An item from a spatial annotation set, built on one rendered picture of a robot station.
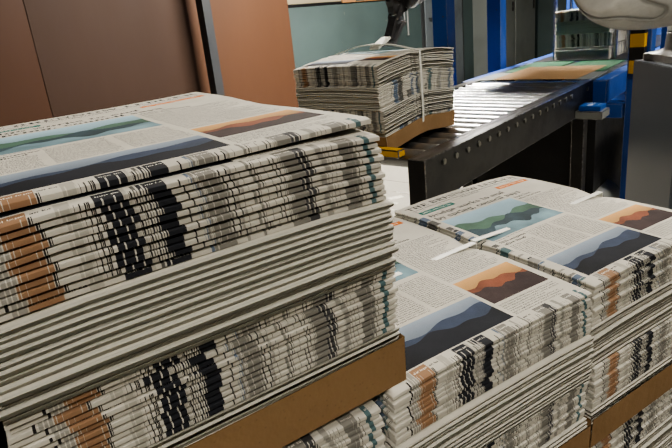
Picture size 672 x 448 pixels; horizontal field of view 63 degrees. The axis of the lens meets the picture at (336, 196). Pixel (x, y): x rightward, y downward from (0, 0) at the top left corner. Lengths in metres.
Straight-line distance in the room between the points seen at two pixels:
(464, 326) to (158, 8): 4.19
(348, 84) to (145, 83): 3.16
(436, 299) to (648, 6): 0.60
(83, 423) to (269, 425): 0.13
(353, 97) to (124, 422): 1.15
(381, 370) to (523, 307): 0.21
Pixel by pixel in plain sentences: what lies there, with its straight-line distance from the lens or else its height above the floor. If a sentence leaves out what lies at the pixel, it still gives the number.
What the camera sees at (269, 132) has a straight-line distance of 0.41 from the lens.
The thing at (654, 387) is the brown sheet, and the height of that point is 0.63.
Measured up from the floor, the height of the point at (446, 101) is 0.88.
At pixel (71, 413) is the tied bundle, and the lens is 0.38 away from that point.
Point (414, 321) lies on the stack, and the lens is 0.61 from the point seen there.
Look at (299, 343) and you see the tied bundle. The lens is 0.42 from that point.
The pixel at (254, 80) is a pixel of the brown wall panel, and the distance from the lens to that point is 5.14.
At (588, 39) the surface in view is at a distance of 3.31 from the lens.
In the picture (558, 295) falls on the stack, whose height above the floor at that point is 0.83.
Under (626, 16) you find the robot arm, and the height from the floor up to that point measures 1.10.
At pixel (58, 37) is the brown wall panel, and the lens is 4.21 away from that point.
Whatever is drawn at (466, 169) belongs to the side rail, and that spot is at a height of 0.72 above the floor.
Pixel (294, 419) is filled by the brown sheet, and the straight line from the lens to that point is 0.45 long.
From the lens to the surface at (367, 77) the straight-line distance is 1.40.
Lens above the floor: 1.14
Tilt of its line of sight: 18 degrees down
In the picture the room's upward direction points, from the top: 6 degrees counter-clockwise
